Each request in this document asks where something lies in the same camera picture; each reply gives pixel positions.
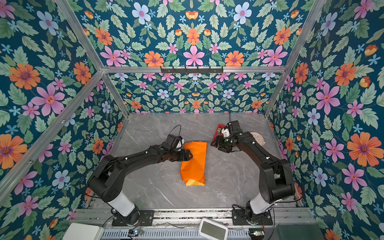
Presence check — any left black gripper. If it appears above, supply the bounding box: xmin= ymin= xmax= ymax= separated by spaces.
xmin=169 ymin=149 xmax=194 ymax=164

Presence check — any yellow orange wrapping paper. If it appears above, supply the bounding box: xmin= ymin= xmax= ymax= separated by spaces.
xmin=180 ymin=142 xmax=208 ymax=186

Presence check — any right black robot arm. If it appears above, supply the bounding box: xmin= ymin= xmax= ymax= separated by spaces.
xmin=211 ymin=132 xmax=296 ymax=224

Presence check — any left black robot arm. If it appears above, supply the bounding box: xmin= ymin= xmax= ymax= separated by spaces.
xmin=87 ymin=145 xmax=193 ymax=225

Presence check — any white box device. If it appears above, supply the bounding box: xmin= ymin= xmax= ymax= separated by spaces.
xmin=63 ymin=223 xmax=105 ymax=240

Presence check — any red tape dispenser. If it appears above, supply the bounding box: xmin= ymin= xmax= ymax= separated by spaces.
xmin=211 ymin=124 xmax=226 ymax=146

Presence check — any pink round alarm clock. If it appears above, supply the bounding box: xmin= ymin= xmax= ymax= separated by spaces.
xmin=251 ymin=132 xmax=265 ymax=146

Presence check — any white timer display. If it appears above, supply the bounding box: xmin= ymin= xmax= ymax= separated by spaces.
xmin=198 ymin=218 xmax=229 ymax=240

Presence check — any green mat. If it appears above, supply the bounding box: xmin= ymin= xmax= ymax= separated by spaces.
xmin=277 ymin=225 xmax=325 ymax=240

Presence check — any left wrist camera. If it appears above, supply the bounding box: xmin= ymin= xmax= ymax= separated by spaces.
xmin=165 ymin=134 xmax=185 ymax=150

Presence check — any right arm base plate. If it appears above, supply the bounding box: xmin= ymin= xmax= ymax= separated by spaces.
xmin=232 ymin=208 xmax=274 ymax=226

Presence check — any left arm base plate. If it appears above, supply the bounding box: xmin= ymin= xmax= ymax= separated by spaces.
xmin=112 ymin=209 xmax=155 ymax=227

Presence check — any black hook rail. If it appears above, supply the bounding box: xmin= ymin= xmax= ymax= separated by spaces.
xmin=160 ymin=67 xmax=224 ymax=74

